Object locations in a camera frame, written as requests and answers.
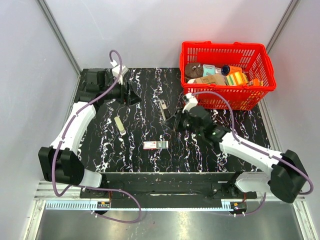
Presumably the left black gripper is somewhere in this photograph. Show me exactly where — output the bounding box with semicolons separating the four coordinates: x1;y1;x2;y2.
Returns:
100;76;142;107

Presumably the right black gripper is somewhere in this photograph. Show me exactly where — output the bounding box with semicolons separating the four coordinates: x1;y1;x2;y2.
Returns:
163;107;203;137

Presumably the beige stapler magazine piece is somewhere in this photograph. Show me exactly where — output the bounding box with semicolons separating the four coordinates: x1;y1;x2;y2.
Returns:
114;116;126;136

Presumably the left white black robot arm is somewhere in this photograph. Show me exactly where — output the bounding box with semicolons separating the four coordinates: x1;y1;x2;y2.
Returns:
38;66;141;198

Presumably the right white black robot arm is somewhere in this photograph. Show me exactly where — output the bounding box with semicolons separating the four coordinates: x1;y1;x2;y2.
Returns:
161;105;308;204

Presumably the brown cardboard package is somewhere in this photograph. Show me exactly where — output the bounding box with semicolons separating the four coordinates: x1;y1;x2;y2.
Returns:
187;74;226;86

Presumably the brown round item in basket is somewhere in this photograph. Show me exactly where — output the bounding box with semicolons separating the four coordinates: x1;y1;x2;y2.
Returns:
184;62;204;79

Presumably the light blue card box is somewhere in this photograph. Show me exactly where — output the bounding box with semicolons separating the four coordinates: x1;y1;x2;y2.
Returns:
202;64;216;77

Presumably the red white staple box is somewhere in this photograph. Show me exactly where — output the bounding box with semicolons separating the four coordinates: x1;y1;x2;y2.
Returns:
143;140;169;150

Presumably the blue capped orange bottle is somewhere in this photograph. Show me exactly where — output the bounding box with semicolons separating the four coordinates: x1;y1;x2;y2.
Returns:
221;64;243;76

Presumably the yellow green box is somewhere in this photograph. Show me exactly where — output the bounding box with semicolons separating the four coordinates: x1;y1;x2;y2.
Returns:
225;71;249;86

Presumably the red plastic shopping basket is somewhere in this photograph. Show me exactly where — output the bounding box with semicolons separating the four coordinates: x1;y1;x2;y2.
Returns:
179;41;277;111

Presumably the orange snack packet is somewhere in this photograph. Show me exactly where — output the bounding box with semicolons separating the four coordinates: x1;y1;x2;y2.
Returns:
246;78;264;87

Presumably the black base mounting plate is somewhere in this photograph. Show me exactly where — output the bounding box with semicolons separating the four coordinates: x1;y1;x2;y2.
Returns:
77;171;258;201

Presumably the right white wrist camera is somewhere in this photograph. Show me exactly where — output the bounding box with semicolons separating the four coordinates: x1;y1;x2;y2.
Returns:
182;92;198;113

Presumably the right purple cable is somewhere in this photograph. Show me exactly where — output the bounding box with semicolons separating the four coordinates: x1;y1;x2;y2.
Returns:
187;91;315;217

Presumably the purple cable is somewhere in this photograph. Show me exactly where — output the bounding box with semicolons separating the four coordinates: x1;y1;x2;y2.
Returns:
52;49;143;224
187;91;315;217

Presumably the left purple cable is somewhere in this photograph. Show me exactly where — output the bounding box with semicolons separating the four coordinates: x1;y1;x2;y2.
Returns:
52;49;143;224

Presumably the aluminium rail with ruler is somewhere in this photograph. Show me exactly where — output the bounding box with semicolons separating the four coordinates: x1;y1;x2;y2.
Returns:
45;199;247;212

